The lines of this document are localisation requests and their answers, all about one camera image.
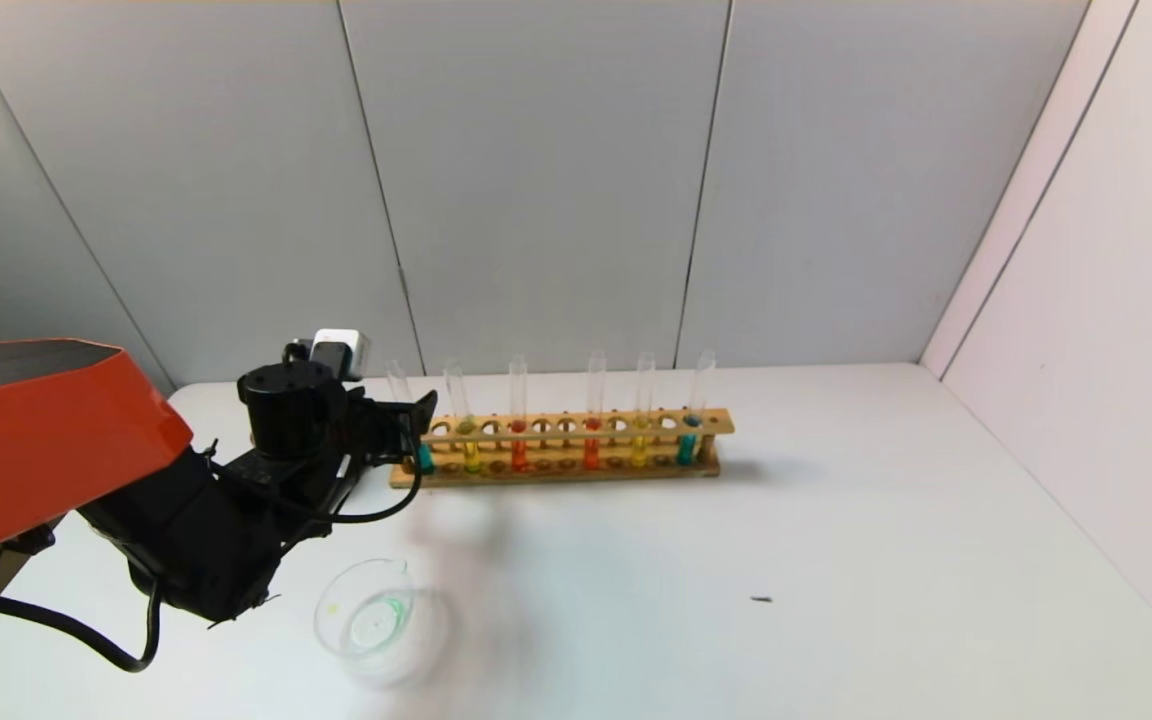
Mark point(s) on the yellow liquid glass test tube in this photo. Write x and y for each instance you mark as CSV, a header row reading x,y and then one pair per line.
x,y
473,458
639,450

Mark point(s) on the clear glass dish with spout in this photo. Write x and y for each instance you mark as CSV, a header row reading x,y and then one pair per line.
x,y
366,620

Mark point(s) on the orange liquid glass test tube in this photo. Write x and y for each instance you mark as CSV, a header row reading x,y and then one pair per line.
x,y
591,455
519,455

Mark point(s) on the blue liquid glass test tube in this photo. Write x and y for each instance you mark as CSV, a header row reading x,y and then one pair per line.
x,y
685,450
425,460

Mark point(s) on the orange and black left arm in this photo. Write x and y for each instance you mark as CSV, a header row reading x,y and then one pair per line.
x,y
36,440

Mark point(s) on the wooden test tube rack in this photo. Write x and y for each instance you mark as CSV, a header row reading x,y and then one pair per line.
x,y
576,476

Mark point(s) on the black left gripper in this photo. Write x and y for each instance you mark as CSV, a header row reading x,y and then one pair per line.
x,y
398,428

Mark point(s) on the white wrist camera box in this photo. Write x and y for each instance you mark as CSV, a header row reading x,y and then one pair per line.
x,y
341,345

